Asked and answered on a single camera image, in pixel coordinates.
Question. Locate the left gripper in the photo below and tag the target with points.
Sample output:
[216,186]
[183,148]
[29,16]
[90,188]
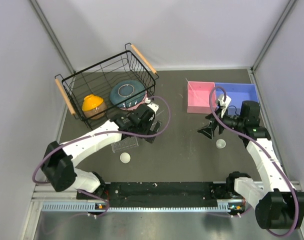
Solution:
[149,124]

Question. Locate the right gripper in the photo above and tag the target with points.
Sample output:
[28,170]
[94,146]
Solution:
[208,131]

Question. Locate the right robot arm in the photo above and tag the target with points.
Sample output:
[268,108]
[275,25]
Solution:
[278,205]

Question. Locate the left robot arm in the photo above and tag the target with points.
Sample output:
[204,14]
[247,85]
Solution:
[60,167]

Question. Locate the small white cup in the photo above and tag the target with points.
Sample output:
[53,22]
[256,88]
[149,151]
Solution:
[220,143]

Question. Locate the clear test tube rack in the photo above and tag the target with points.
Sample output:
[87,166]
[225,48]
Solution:
[125,144]

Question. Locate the pink ceramic plate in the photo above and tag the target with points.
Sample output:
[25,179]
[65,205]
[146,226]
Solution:
[133,102]

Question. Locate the blue ceramic plate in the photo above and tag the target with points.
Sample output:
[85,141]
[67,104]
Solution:
[124,90]

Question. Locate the white round lid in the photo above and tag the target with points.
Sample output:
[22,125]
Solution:
[125,157]

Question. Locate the pink plastic bin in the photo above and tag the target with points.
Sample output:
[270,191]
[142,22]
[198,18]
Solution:
[204,107]

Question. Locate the yellow and brown bowl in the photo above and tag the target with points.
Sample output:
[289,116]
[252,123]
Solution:
[94,107]

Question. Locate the blue plastic bin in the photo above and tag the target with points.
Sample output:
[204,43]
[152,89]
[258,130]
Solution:
[239,92]

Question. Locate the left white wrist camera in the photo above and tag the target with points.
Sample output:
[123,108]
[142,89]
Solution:
[151,105]

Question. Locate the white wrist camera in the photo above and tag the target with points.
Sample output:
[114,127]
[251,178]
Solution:
[151,105]
[223,102]

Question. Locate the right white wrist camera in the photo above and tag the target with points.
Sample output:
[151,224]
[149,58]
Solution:
[223,102]

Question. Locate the black wire dish basket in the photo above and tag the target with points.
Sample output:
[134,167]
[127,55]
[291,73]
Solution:
[100,78]

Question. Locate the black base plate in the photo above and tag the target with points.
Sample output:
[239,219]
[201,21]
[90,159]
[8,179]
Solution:
[165,194]

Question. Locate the grey slotted cable duct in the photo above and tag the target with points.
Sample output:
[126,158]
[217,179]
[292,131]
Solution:
[52,206]

